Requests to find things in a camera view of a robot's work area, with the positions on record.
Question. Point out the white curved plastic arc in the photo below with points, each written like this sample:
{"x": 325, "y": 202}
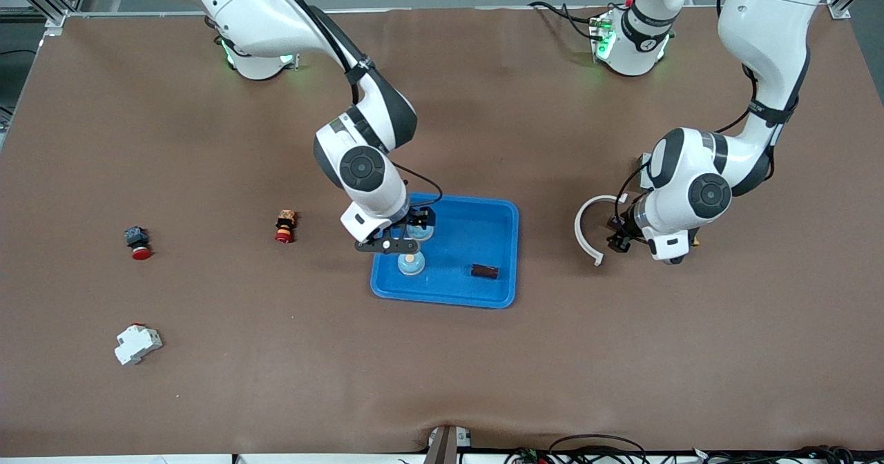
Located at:
{"x": 577, "y": 230}

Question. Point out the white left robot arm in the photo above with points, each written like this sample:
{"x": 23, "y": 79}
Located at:
{"x": 690, "y": 174}

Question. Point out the red button with blue block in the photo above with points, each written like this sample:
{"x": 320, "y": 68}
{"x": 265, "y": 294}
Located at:
{"x": 136, "y": 237}

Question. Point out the dark brown rectangular block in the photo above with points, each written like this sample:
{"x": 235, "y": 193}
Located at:
{"x": 485, "y": 271}

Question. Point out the blue plastic tray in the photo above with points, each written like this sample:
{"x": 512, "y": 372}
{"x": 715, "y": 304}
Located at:
{"x": 469, "y": 243}

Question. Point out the grey metal box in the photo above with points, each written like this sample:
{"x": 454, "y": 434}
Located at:
{"x": 643, "y": 181}

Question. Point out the blue round bell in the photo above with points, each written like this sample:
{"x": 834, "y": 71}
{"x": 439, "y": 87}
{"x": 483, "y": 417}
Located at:
{"x": 411, "y": 265}
{"x": 421, "y": 231}

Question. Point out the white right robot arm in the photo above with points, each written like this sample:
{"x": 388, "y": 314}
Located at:
{"x": 362, "y": 167}

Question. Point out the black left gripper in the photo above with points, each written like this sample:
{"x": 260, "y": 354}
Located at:
{"x": 623, "y": 231}

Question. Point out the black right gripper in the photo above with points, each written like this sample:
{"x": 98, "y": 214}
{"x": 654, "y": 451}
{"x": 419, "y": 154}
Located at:
{"x": 418, "y": 217}

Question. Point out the red emergency stop orange block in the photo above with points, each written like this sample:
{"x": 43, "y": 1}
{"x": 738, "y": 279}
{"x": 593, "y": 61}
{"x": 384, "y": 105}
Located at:
{"x": 284, "y": 226}

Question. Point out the brown table cover mat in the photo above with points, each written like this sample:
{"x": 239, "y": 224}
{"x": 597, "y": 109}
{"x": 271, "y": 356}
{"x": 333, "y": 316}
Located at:
{"x": 442, "y": 367}

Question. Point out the white circuit breaker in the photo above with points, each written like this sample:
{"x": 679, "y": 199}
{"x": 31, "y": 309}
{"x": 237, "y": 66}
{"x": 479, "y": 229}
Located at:
{"x": 137, "y": 345}

